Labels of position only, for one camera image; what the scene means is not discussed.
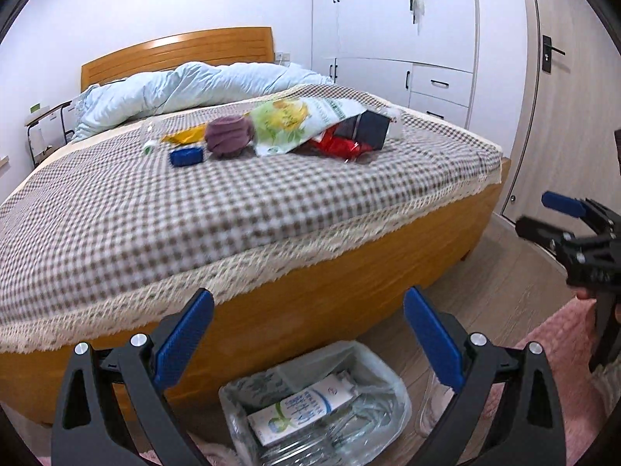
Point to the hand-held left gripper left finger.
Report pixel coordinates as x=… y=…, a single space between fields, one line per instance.
x=187 y=335

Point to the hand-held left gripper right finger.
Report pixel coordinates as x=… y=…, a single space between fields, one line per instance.
x=434 y=340

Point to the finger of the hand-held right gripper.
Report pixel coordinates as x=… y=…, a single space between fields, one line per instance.
x=563 y=203
x=536 y=230

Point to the clear plastic bin liner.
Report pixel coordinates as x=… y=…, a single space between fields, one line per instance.
x=383 y=383

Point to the floral grey trash bin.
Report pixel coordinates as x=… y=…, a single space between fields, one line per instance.
x=262 y=383

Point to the white carton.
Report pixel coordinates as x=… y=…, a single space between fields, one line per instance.
x=296 y=410

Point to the clear plastic cup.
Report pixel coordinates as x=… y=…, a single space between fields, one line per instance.
x=395 y=124

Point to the blue lid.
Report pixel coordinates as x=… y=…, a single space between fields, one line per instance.
x=187 y=157

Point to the dark blue box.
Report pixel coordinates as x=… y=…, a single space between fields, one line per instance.
x=368 y=128

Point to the yellow wrapper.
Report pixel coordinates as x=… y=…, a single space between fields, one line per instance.
x=187 y=135

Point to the clear plastic bottle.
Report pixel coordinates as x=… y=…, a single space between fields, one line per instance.
x=149 y=136

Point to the purple cloth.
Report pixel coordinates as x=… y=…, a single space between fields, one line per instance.
x=228 y=136

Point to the red snack packet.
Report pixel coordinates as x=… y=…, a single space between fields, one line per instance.
x=339 y=148

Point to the white green fruit print packet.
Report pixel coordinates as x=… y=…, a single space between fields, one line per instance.
x=291 y=121

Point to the person's right hand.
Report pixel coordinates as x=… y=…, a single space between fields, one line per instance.
x=586 y=294

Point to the light wooden door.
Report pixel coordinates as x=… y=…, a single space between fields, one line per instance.
x=582 y=131

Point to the pink fluffy rug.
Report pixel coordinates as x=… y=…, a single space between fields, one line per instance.
x=558 y=349

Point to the light blue duvet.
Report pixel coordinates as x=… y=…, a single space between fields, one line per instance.
x=194 y=87

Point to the white wardrobe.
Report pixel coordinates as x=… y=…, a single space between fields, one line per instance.
x=368 y=9

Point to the black frame bedside table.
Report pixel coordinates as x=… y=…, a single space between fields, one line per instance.
x=48 y=111

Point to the white wall socket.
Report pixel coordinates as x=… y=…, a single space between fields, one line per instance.
x=282 y=57

